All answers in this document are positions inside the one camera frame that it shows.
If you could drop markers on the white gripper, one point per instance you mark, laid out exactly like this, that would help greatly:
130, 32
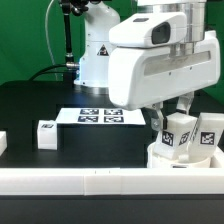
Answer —
140, 78

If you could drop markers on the white round stool seat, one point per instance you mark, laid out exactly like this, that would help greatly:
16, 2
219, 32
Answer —
183, 161

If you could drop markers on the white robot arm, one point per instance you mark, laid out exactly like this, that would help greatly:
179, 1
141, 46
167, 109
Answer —
176, 24

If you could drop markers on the white U-shaped fence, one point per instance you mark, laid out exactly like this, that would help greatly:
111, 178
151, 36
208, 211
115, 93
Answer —
129, 181

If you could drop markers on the white marker sheet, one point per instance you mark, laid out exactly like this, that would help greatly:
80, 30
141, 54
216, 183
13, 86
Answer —
100, 116

